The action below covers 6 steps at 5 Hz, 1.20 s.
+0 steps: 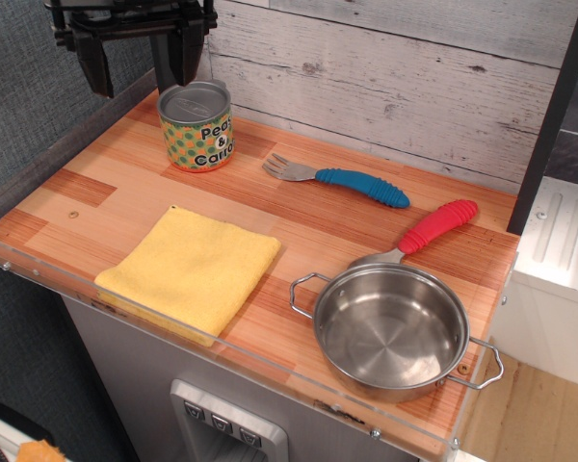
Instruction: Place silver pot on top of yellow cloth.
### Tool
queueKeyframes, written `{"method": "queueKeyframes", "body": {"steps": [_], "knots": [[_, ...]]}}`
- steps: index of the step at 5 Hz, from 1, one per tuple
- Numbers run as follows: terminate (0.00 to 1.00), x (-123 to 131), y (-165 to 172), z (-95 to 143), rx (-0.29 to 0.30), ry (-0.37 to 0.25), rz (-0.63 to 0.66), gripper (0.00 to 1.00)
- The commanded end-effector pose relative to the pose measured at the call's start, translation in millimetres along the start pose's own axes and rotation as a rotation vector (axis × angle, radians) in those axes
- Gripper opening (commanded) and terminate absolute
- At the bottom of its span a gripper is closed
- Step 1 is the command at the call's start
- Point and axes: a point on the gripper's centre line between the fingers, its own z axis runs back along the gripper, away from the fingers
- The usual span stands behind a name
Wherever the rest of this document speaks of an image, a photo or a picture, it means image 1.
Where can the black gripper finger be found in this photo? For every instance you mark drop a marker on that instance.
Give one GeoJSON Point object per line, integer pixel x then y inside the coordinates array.
{"type": "Point", "coordinates": [186, 48]}
{"type": "Point", "coordinates": [93, 61]}

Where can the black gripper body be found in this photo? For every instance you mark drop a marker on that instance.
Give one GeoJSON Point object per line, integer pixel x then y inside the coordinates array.
{"type": "Point", "coordinates": [76, 22]}

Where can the silver pan with wire handles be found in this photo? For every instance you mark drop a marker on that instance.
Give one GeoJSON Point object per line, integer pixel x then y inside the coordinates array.
{"type": "Point", "coordinates": [392, 332]}

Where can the yellow rag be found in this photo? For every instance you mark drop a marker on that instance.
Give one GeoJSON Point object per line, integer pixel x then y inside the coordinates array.
{"type": "Point", "coordinates": [190, 274]}

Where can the peas and carrots can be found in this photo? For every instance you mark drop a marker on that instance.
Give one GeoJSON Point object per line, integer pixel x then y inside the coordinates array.
{"type": "Point", "coordinates": [196, 122]}

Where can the silver dispenser panel with buttons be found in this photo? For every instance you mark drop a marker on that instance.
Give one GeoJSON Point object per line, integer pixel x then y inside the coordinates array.
{"type": "Point", "coordinates": [214, 429]}

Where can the orange object at corner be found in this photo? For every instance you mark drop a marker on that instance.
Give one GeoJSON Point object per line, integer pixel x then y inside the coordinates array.
{"type": "Point", "coordinates": [39, 451]}

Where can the fork with blue handle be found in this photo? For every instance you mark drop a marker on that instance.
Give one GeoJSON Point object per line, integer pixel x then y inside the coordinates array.
{"type": "Point", "coordinates": [369, 185]}

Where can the spoon with red handle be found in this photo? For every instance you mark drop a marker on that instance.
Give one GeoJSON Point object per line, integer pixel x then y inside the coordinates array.
{"type": "Point", "coordinates": [444, 219]}

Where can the black vertical post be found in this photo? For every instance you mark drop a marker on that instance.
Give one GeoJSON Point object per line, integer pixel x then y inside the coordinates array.
{"type": "Point", "coordinates": [548, 133]}

